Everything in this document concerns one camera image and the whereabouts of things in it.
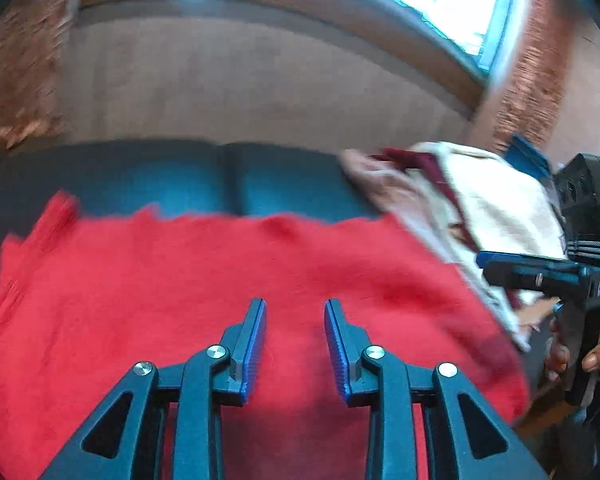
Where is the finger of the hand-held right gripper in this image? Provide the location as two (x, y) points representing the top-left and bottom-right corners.
(477, 251), (591, 292)

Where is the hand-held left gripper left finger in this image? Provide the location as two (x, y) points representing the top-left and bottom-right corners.
(40, 299), (267, 480)

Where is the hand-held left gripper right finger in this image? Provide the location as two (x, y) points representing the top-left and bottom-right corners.
(324, 299), (548, 480)

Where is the red sweater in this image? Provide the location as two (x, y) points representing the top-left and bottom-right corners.
(0, 192), (531, 480)

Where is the person's right hand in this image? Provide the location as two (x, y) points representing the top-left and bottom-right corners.
(544, 319), (600, 386)

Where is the blue plastic bin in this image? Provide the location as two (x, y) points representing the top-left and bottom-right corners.
(507, 134), (553, 181)

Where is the cream knit sweater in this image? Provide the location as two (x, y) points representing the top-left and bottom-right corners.
(412, 141), (568, 351)

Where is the brown floral curtain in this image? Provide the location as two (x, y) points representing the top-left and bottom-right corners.
(495, 0), (568, 146)
(0, 0), (88, 161)

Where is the maroon garment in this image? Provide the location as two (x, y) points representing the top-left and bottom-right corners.
(382, 147), (481, 256)

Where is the pink knit sweater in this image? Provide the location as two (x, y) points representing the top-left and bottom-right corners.
(340, 149), (461, 266)

